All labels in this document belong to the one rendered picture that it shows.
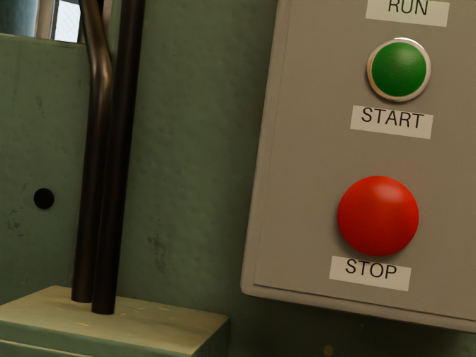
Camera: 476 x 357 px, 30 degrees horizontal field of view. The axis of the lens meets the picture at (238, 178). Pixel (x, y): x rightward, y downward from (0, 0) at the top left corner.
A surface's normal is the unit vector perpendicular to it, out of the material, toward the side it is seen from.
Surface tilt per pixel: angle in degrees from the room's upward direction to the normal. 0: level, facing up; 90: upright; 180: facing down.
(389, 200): 82
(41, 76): 90
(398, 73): 93
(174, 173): 90
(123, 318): 0
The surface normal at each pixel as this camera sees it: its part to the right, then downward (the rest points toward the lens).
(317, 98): -0.18, 0.03
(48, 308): 0.13, -0.99
